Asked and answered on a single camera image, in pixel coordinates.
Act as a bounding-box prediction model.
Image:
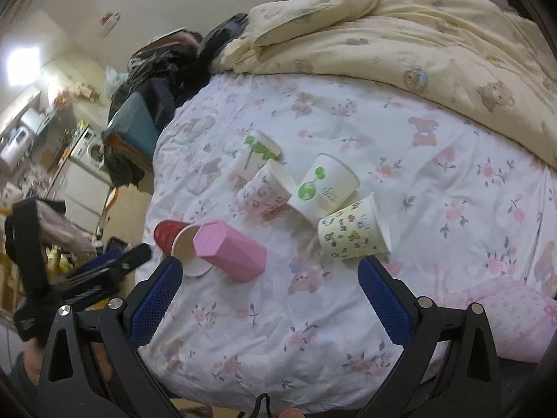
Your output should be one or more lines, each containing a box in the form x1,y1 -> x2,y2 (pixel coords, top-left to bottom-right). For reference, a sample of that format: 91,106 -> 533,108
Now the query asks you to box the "yellow bear-print comforter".
210,0 -> 557,166

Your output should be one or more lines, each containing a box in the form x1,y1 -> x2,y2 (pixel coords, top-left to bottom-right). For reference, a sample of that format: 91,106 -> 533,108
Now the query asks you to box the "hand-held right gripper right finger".
357,255 -> 510,418

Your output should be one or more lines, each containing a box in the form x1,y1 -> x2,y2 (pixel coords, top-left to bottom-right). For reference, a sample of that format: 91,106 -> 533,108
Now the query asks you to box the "wall paper note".
100,11 -> 121,38

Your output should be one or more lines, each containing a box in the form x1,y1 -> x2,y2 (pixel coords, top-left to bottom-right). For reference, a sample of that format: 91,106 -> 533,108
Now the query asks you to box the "plain white paper cup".
171,225 -> 214,278

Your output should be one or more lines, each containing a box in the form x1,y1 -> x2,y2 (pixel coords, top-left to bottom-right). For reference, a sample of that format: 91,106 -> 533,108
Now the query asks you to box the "white green-tree paper cup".
234,130 -> 283,180

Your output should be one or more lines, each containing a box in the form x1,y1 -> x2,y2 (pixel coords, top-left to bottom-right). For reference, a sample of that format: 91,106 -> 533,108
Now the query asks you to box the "white washing machine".
69,125 -> 110,176

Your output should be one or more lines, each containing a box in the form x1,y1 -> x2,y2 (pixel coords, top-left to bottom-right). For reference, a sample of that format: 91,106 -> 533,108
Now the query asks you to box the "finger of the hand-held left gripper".
61,275 -> 119,311
64,243 -> 153,289

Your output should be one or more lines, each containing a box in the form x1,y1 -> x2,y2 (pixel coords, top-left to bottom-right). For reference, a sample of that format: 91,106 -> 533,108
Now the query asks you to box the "pink octagonal cup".
193,221 -> 267,282

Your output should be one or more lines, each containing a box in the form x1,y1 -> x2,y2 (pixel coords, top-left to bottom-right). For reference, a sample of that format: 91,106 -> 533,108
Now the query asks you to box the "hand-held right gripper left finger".
37,256 -> 192,418

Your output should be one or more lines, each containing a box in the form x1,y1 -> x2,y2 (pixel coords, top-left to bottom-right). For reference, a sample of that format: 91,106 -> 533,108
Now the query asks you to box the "white plastic bag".
103,66 -> 129,99

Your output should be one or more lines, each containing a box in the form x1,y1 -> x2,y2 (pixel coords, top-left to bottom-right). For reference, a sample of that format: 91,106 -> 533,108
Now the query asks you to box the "white cabinet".
46,159 -> 115,233

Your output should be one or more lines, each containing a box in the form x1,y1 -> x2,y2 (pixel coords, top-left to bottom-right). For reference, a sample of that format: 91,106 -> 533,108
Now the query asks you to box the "black cable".
245,393 -> 280,418

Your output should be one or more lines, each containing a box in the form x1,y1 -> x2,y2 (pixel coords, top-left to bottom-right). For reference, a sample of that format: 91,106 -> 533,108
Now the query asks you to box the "cream animal print paper cup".
317,192 -> 391,260

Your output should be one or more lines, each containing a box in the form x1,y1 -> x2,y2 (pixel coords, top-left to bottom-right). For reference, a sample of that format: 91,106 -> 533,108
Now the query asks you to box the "pink floral pillow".
444,279 -> 557,363

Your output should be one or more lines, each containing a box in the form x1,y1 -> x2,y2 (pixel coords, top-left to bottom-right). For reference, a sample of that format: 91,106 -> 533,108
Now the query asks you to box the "dark clothes pile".
104,28 -> 218,188

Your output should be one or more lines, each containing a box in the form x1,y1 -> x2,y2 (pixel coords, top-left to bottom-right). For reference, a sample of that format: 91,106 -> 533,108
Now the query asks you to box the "white floral bed sheet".
136,70 -> 557,414

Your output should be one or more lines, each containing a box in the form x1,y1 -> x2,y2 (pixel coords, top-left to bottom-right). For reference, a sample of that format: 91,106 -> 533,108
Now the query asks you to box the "teal cushion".
103,95 -> 159,170

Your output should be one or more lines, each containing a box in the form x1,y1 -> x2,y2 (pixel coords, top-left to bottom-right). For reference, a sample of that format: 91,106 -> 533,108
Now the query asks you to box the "red paper cup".
154,220 -> 202,254

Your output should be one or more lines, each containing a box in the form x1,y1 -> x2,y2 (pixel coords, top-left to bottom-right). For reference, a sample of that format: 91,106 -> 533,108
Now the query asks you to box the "large white green-print paper cup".
288,153 -> 360,228

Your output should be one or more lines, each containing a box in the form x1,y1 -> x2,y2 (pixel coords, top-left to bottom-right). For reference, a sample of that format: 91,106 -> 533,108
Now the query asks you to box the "black bag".
198,13 -> 251,68

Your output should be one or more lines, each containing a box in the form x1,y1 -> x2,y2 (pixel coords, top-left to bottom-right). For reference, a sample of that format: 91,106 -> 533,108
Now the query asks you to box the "white pink-patterned paper cup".
237,159 -> 293,215

